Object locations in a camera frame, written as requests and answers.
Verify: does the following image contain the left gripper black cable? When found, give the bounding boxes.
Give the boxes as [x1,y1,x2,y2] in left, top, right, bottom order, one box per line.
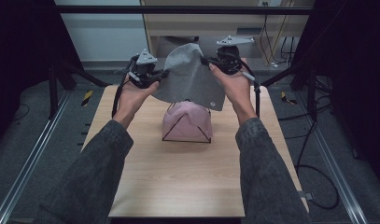
[110,53,141,119]

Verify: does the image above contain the yellow black tape strip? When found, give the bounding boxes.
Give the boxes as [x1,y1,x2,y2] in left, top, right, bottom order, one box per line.
[280,91,299,105]
[80,90,94,107]

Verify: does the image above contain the black curtain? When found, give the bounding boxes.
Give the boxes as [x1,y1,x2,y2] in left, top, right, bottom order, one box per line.
[291,0,380,190]
[0,0,85,150]

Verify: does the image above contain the grey felt hat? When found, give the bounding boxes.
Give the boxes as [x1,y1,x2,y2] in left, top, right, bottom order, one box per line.
[151,42,227,112]

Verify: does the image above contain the grey metal bracket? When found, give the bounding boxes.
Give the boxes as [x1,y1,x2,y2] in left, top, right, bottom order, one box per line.
[298,190,316,202]

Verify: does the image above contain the hanging background cables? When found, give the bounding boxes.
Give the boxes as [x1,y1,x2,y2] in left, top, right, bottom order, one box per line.
[260,1,297,68]

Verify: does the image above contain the black wire rack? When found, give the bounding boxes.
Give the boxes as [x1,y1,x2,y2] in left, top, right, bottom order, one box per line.
[162,98,213,145]

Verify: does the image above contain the person's right hand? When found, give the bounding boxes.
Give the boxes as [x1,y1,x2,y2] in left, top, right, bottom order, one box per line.
[208,57,258,126]

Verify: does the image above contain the aluminium floor rail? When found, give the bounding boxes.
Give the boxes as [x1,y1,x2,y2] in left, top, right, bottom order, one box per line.
[298,92,370,224]
[0,91,73,224]

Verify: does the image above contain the black metal stand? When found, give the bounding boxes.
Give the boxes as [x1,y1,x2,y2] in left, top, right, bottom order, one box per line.
[48,60,113,121]
[258,61,320,121]

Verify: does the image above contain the person's left hand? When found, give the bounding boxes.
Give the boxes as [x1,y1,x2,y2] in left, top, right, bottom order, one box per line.
[112,76,161,129]

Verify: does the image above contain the thin black floor cable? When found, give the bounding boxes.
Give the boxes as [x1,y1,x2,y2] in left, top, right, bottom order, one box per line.
[10,102,32,124]

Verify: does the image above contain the white cabinet panel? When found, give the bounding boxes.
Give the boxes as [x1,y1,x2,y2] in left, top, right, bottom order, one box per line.
[54,0,151,63]

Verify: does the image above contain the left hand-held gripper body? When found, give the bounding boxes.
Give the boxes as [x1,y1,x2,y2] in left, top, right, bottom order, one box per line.
[127,49,162,91]

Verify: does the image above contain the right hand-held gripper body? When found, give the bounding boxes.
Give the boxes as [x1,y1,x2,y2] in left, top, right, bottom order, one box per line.
[215,35,256,77]

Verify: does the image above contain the pink knit hat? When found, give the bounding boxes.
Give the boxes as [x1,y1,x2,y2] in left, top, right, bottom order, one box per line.
[162,100,214,143]

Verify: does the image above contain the black horizontal frame bar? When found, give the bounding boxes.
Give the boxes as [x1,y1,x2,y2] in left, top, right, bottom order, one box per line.
[52,5,317,16]

